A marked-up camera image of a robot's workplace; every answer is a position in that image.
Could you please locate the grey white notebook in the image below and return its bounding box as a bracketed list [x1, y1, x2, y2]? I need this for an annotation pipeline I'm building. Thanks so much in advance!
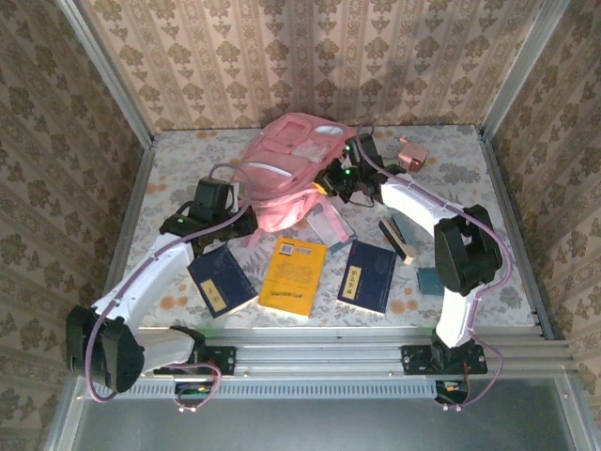
[305, 206, 357, 256]

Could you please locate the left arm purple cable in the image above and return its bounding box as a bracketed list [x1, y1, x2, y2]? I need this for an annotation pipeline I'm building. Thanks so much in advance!
[84, 162, 257, 414]

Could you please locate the slotted grey cable duct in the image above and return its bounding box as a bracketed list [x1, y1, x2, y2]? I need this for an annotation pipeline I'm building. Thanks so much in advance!
[84, 379, 439, 400]

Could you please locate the navy blue hardcover book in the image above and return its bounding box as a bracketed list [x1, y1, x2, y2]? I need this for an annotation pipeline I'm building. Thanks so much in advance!
[336, 239, 398, 315]
[186, 244, 260, 319]

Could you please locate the yellow paperback book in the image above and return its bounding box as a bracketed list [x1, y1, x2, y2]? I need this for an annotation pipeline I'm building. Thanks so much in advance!
[256, 236, 329, 319]

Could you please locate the pink student backpack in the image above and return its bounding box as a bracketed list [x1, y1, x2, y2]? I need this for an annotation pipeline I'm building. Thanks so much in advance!
[233, 112, 363, 249]

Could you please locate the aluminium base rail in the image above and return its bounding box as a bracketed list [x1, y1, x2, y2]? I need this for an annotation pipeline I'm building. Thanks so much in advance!
[72, 327, 577, 377]

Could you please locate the aluminium corner post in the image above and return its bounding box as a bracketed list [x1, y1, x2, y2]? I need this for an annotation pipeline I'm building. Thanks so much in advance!
[55, 0, 156, 148]
[479, 0, 563, 142]

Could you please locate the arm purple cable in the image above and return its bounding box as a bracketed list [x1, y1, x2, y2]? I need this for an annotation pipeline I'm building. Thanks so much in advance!
[351, 122, 514, 413]
[84, 162, 257, 414]

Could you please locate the small pink box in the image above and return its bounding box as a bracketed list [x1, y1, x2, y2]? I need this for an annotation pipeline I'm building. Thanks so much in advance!
[396, 134, 430, 173]

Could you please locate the small teal pad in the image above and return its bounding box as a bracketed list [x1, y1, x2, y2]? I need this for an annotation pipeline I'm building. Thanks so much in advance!
[415, 266, 446, 297]

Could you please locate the grey metal panel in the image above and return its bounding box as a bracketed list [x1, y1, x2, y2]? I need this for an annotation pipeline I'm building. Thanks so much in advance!
[44, 365, 593, 451]

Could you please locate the black wooden board eraser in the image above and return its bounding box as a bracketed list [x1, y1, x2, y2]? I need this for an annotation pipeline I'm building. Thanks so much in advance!
[378, 215, 418, 266]

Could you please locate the aluminium side rail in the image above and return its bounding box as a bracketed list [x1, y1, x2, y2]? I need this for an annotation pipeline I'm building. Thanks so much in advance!
[88, 135, 159, 343]
[478, 131, 564, 342]

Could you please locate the black controller board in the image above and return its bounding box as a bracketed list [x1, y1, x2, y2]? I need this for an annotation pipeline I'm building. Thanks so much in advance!
[434, 380, 470, 406]
[173, 381, 211, 406]

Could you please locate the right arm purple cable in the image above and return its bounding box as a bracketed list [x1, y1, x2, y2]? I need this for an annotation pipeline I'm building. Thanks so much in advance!
[351, 122, 514, 413]

